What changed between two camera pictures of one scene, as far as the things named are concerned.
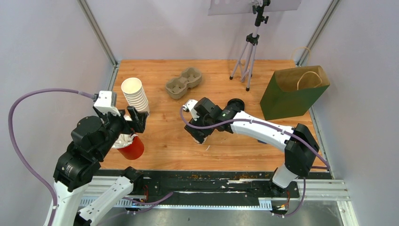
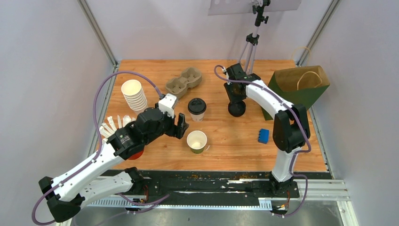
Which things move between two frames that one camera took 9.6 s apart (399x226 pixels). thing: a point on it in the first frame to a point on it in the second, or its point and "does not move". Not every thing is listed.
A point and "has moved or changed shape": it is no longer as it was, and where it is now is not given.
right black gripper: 193,132 to 228,85
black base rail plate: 147,184 does not move
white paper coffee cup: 200,141 has moved or changed shape
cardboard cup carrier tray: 177,88 does not move
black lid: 237,103 does not move
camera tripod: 246,60 does not move
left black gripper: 137,124 to 177,131
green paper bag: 291,91 does not move
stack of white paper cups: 135,94 does not move
